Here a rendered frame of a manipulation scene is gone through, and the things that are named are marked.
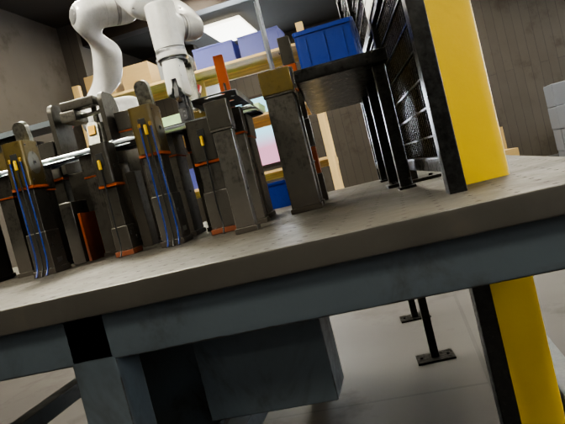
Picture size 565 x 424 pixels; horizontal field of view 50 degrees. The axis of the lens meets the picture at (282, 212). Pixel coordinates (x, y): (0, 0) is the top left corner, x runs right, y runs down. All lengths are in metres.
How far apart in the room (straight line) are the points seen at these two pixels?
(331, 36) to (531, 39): 9.60
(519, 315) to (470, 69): 0.47
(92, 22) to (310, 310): 1.47
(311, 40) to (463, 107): 0.61
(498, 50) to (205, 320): 10.32
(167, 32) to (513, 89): 9.58
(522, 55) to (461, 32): 9.93
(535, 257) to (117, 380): 0.65
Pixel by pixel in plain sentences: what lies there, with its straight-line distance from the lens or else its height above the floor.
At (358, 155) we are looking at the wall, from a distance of 10.85.
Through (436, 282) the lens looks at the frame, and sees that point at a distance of 0.89.
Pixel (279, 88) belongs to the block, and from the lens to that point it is 1.54.
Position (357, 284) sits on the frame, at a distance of 0.89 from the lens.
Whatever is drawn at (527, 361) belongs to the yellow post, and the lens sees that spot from 1.27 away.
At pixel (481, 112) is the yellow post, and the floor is 0.82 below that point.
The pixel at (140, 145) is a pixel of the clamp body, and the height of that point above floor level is 0.95.
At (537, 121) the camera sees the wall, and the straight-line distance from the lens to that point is 11.08.
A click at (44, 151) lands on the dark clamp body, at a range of 2.06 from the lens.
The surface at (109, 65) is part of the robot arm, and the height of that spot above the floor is 1.31.
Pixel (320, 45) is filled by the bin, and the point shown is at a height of 1.11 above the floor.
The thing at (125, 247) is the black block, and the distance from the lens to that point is 1.60.
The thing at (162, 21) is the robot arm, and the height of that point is 1.28.
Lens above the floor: 0.79
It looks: 3 degrees down
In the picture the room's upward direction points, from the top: 14 degrees counter-clockwise
